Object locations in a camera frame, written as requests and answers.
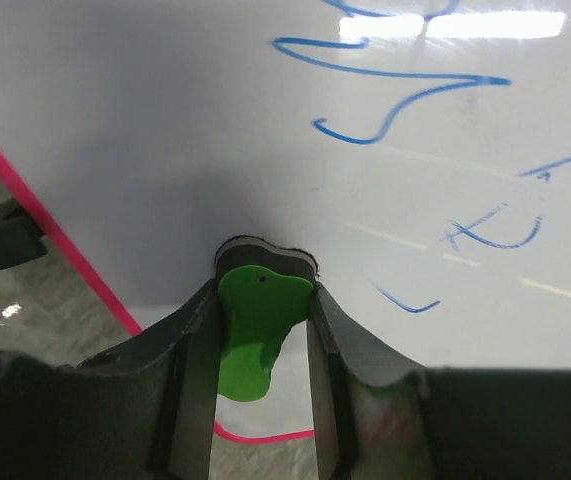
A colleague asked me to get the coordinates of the green whiteboard eraser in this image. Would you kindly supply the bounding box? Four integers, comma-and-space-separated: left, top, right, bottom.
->
214, 236, 318, 403

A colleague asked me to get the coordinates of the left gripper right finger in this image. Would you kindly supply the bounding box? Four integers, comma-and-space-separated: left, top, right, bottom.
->
307, 286, 571, 479

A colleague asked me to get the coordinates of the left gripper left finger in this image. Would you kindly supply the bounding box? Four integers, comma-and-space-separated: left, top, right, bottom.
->
0, 281, 222, 479

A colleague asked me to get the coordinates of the pink framed whiteboard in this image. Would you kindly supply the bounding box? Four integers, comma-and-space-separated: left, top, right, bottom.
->
0, 0, 571, 445

